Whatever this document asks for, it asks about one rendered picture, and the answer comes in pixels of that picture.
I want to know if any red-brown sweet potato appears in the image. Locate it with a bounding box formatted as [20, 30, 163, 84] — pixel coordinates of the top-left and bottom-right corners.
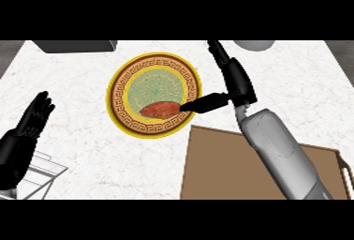
[139, 100, 185, 120]

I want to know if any brown wooden tray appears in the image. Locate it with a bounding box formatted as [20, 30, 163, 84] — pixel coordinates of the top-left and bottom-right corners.
[180, 125, 354, 201]

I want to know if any yellow patterned plate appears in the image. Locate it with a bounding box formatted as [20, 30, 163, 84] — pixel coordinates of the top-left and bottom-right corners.
[105, 52, 204, 140]

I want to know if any pale grey round object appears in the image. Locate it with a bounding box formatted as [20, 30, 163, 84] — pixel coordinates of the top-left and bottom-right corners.
[232, 39, 278, 53]

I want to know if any dark grey box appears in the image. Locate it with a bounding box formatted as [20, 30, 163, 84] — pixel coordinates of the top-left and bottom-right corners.
[33, 39, 120, 54]

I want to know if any white wire rack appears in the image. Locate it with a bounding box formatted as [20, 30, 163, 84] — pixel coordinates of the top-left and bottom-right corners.
[0, 151, 70, 201]

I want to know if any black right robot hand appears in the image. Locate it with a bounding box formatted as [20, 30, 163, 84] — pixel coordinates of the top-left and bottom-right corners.
[179, 39, 259, 114]

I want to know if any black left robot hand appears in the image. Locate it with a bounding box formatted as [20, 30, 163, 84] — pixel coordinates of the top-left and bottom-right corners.
[0, 90, 56, 191]

